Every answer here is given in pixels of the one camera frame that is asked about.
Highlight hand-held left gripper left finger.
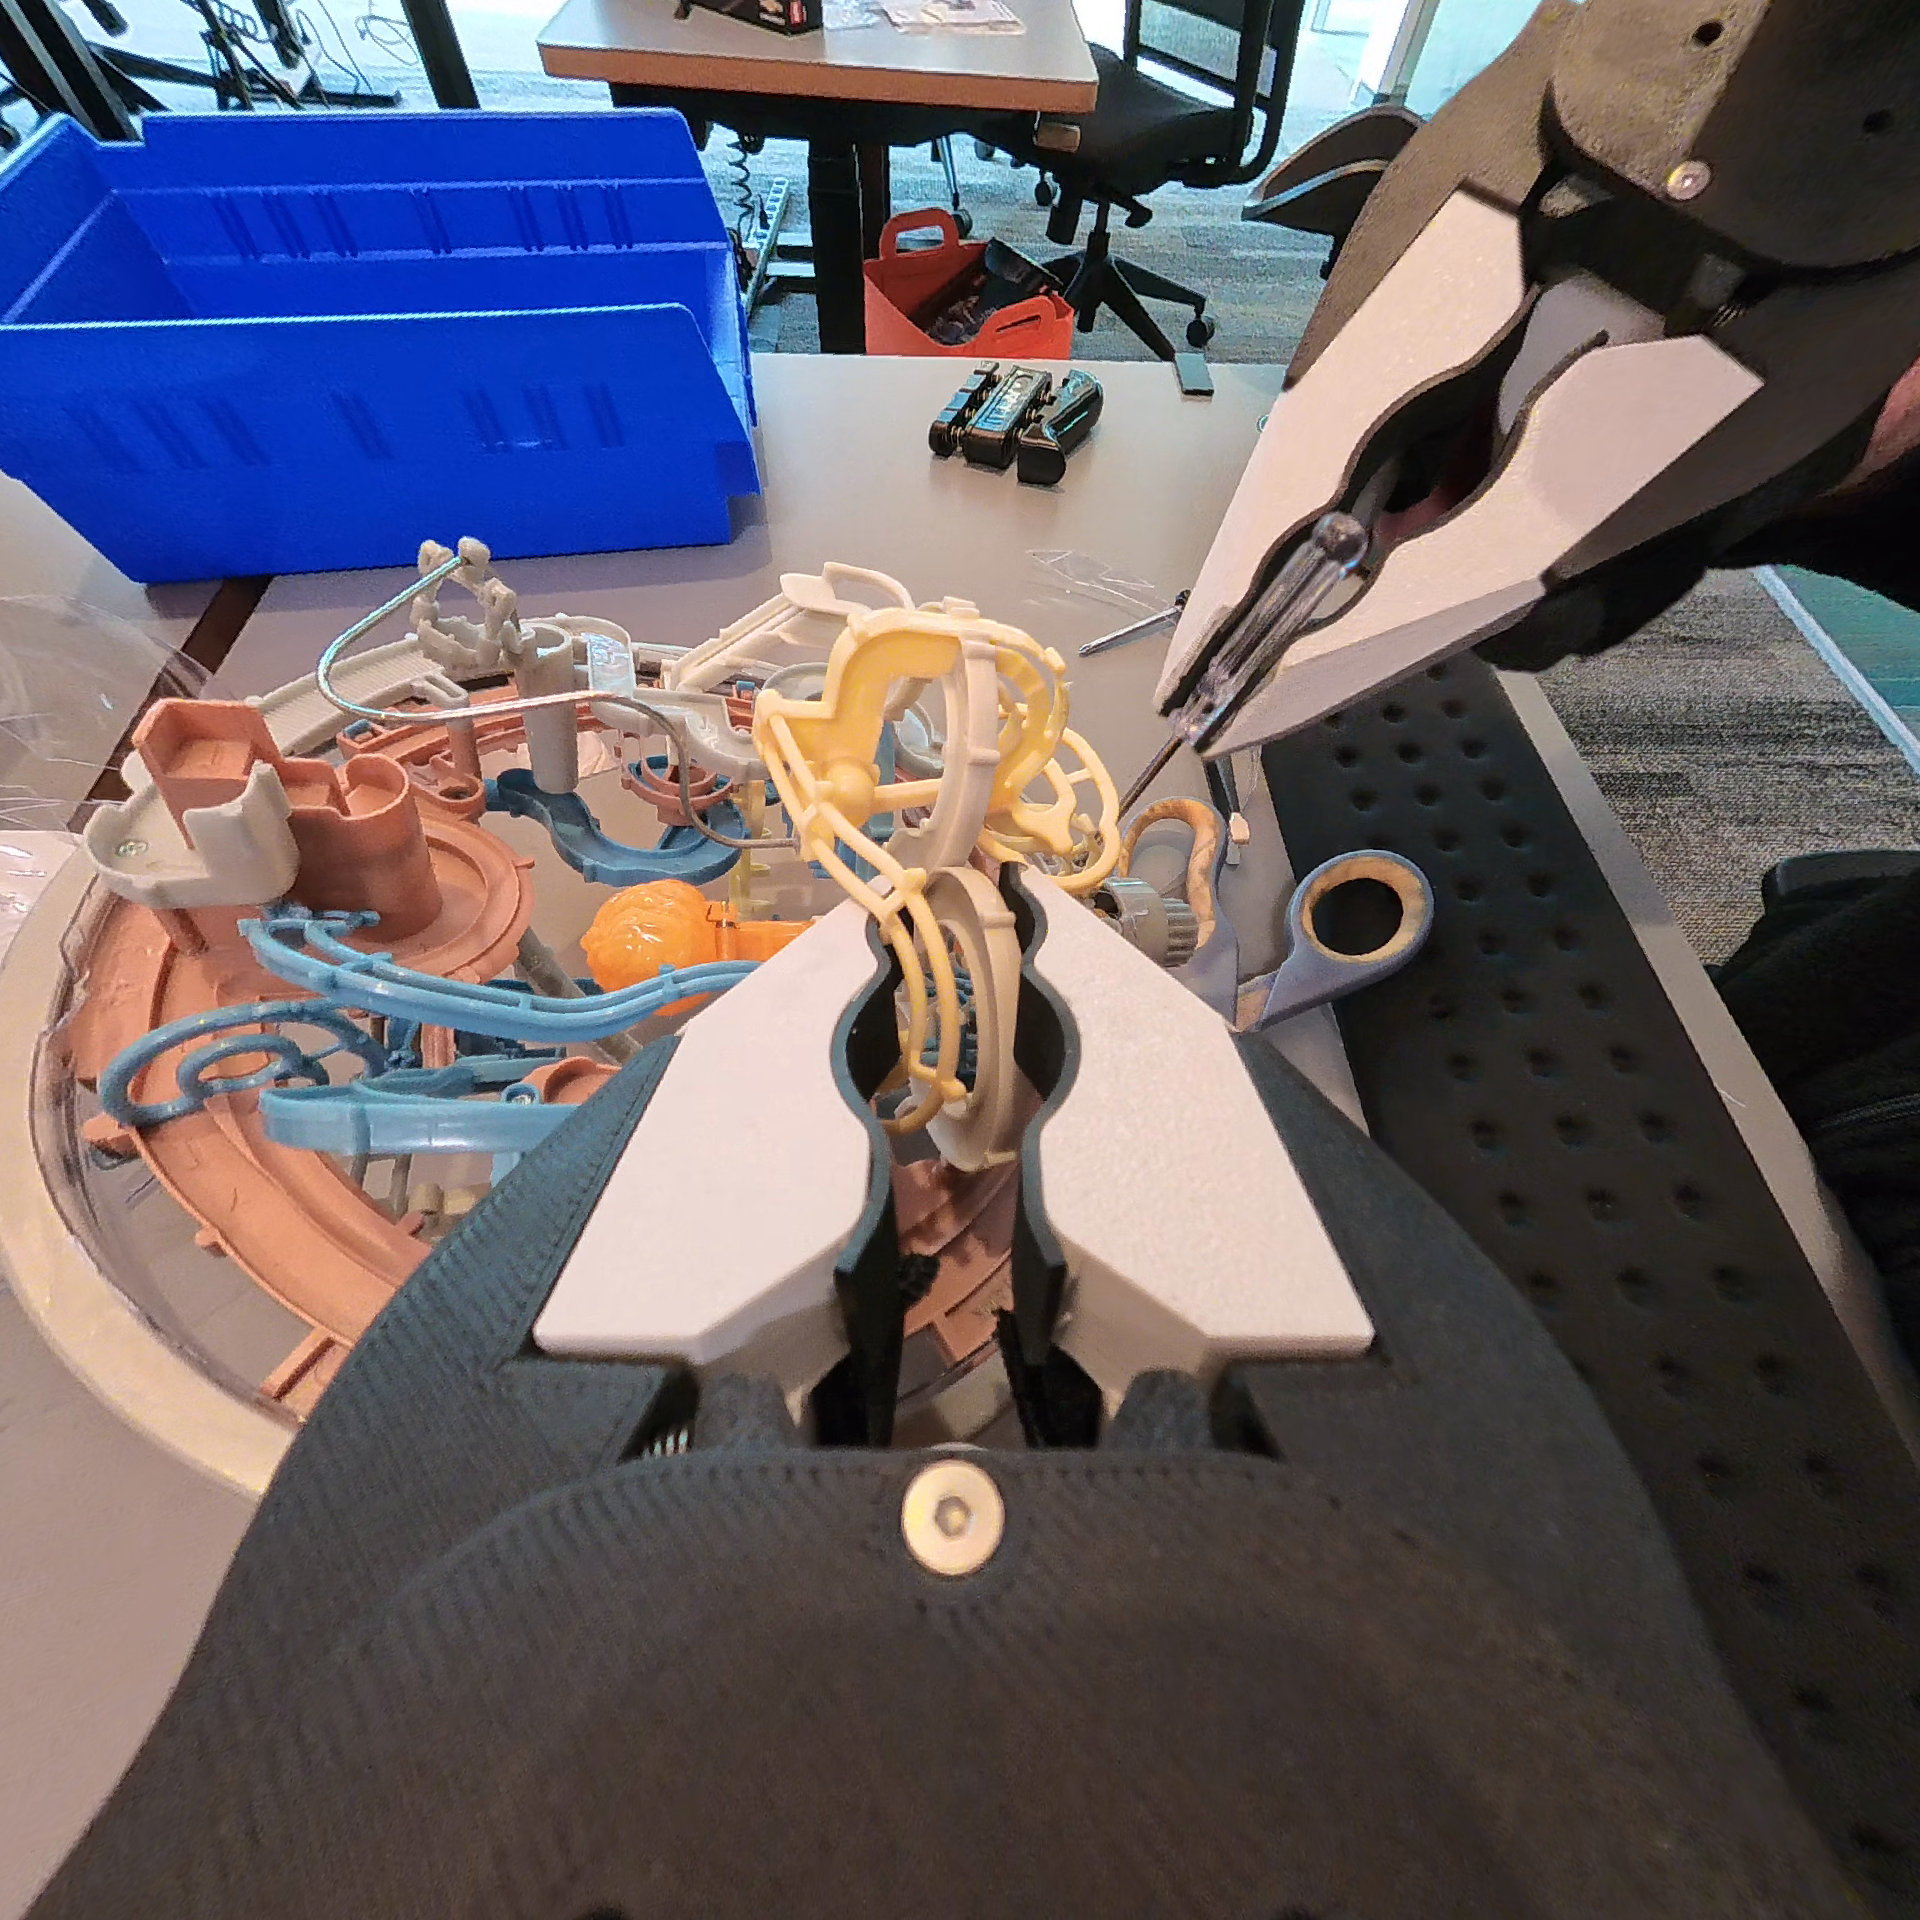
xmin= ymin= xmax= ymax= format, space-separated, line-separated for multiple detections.
xmin=529 ymin=901 xmax=912 ymax=1445

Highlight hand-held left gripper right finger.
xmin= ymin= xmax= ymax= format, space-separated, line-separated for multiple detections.
xmin=995 ymin=866 xmax=1384 ymax=1445

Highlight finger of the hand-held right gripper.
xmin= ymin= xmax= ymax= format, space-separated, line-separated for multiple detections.
xmin=1190 ymin=334 xmax=1771 ymax=761
xmin=1152 ymin=182 xmax=1547 ymax=718

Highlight clear-handled screwdriver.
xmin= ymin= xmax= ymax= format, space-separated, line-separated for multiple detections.
xmin=1118 ymin=513 xmax=1373 ymax=816

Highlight marble maze ball toy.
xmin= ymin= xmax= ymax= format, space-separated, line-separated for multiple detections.
xmin=0 ymin=538 xmax=1250 ymax=1502

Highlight person's right hand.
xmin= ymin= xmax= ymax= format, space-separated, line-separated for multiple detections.
xmin=1822 ymin=394 xmax=1920 ymax=505

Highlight black office chair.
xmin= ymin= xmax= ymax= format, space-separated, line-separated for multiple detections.
xmin=960 ymin=0 xmax=1311 ymax=366
xmin=1242 ymin=102 xmax=1426 ymax=284

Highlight grey orange scissors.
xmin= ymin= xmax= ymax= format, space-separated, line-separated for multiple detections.
xmin=1118 ymin=796 xmax=1438 ymax=1041

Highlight clear plastic wrapper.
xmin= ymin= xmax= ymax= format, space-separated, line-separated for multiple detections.
xmin=1025 ymin=539 xmax=1202 ymax=614

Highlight black dimpled mat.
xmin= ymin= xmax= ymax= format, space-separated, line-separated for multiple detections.
xmin=1257 ymin=646 xmax=1920 ymax=1920

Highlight black plastic device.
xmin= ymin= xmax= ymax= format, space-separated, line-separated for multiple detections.
xmin=929 ymin=360 xmax=1110 ymax=486

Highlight red bag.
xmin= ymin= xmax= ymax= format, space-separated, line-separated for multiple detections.
xmin=863 ymin=209 xmax=1080 ymax=360

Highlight wooden-edged table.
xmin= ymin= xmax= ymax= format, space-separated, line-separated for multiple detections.
xmin=538 ymin=0 xmax=1104 ymax=355

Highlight person's leg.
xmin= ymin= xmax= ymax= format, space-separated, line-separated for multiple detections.
xmin=1709 ymin=849 xmax=1920 ymax=1284

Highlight blue storage bin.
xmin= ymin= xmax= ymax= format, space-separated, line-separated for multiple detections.
xmin=0 ymin=106 xmax=771 ymax=587

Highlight clear plastic dome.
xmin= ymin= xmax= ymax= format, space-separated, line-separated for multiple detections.
xmin=0 ymin=587 xmax=205 ymax=962

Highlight black-handled screwdriver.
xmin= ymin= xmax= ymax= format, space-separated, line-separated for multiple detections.
xmin=1078 ymin=587 xmax=1198 ymax=658

